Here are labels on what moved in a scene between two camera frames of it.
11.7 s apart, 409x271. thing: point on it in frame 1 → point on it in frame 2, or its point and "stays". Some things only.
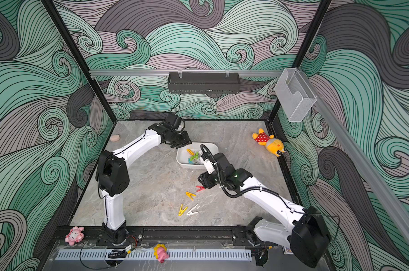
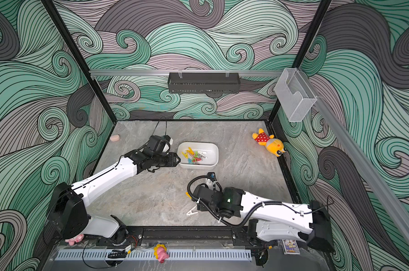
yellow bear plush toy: x=273 y=145 stays
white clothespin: x=190 y=212 stays
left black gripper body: x=178 y=141 → x=164 y=161
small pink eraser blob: x=114 y=138 stays
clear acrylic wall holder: x=295 y=96 stays
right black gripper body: x=213 y=179 → x=201 y=208
